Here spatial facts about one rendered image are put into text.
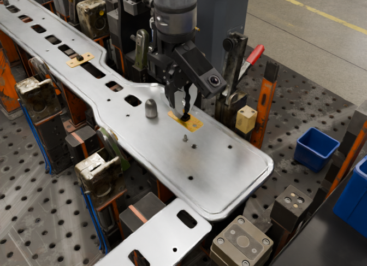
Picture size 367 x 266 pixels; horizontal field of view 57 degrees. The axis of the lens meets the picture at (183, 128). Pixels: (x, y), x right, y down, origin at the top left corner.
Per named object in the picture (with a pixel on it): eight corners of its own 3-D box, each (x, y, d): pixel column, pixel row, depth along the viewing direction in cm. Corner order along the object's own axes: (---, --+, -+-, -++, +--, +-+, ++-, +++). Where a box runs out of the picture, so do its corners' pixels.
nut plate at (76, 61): (71, 68, 103) (70, 65, 102) (65, 63, 105) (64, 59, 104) (95, 57, 107) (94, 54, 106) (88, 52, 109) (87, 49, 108)
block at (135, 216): (125, 269, 90) (108, 213, 70) (157, 241, 96) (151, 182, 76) (148, 296, 85) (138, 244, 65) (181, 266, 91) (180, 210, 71)
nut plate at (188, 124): (166, 114, 78) (166, 110, 77) (178, 106, 80) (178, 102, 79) (192, 133, 74) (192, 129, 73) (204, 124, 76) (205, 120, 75)
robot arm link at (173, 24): (206, 4, 60) (171, 19, 56) (205, 28, 63) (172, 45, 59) (176, -9, 64) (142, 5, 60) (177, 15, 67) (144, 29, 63)
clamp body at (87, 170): (91, 241, 96) (59, 163, 71) (125, 216, 101) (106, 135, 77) (110, 265, 91) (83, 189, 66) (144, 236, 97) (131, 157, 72)
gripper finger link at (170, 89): (179, 99, 74) (181, 64, 68) (185, 102, 73) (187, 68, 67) (163, 108, 71) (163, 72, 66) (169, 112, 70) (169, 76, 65)
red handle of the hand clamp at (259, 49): (216, 90, 84) (254, 40, 85) (219, 94, 86) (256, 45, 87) (229, 98, 82) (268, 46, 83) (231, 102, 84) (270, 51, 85)
